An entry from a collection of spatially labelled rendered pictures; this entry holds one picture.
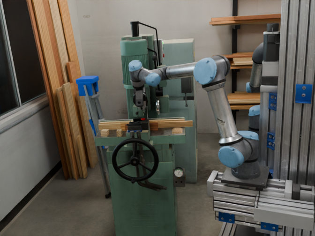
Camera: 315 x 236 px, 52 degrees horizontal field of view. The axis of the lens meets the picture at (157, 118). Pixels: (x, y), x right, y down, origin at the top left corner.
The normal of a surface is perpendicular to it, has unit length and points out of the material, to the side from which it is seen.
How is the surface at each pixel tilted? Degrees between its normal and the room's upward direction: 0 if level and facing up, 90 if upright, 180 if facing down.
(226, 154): 97
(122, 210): 90
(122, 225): 90
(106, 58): 90
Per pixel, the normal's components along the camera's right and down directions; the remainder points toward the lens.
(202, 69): -0.66, 0.14
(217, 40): -0.14, 0.30
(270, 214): -0.39, 0.29
